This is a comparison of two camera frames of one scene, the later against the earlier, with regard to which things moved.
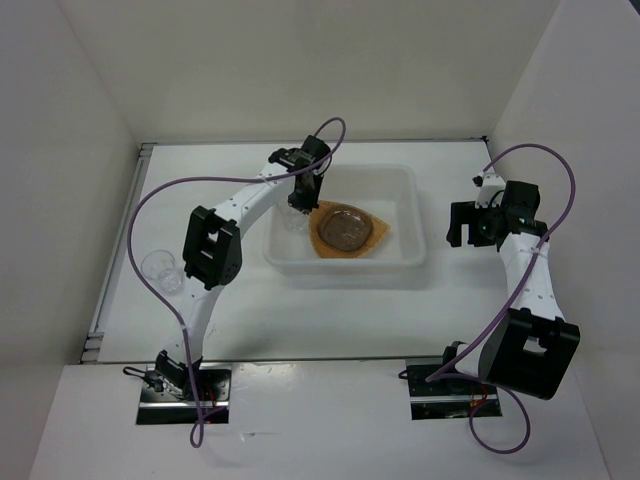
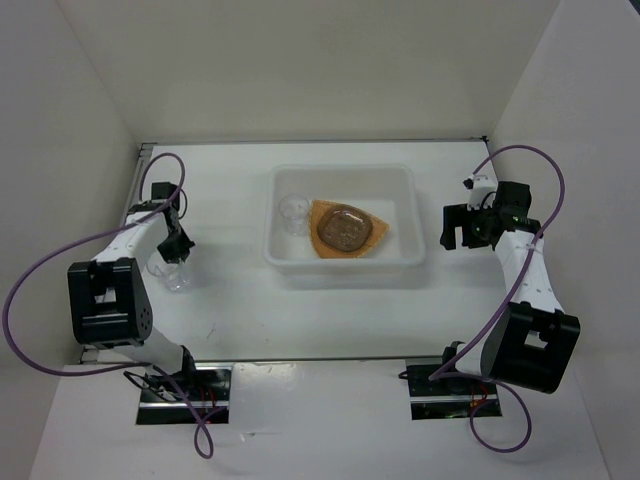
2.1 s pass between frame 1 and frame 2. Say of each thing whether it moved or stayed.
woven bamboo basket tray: stayed
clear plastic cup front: stayed
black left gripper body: moved
